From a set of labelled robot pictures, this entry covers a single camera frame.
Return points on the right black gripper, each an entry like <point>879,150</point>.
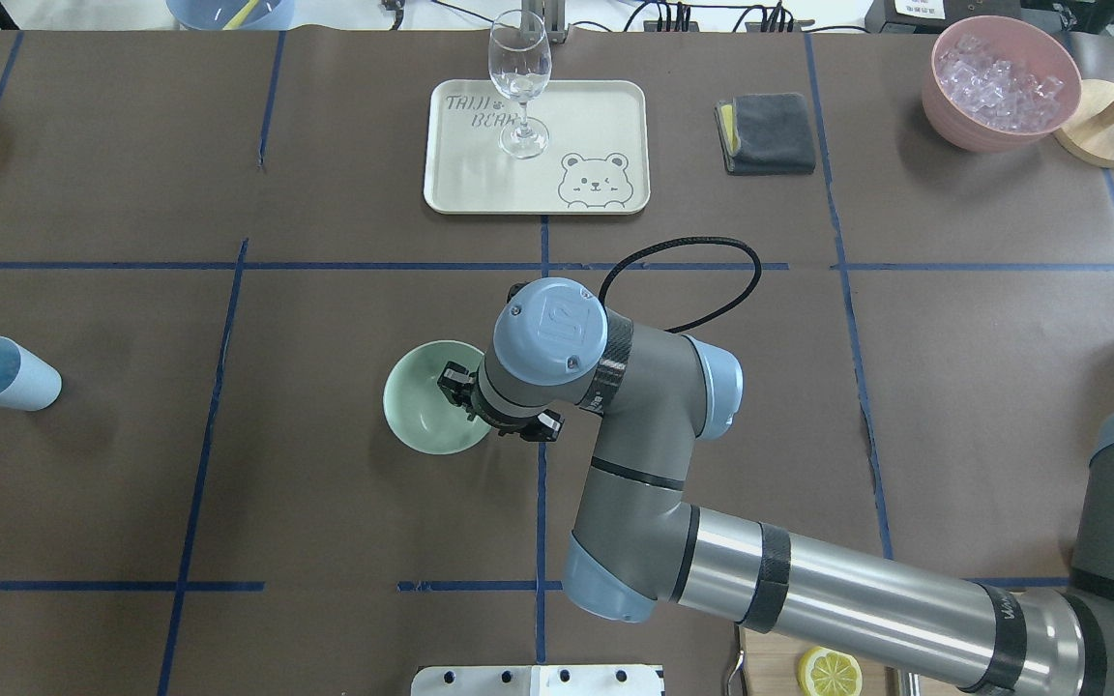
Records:
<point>457,384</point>

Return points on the light blue cup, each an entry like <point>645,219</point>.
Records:
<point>26,382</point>

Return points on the pink bowl with ice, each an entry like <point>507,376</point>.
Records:
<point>996,83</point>

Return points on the blue bowl with fork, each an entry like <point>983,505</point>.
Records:
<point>233,15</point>

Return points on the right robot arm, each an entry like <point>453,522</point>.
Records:
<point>636,541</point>

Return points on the bamboo cutting board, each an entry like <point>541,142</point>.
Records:
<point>771,667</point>

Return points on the lemon half slice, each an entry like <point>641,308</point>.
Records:
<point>823,672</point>

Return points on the clear wine glass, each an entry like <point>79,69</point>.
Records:
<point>520,66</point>

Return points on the grey folded cloth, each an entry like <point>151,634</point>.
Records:
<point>766,134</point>

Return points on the green bowl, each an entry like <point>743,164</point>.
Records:
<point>416,410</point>

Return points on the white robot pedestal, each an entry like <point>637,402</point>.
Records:
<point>569,679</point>

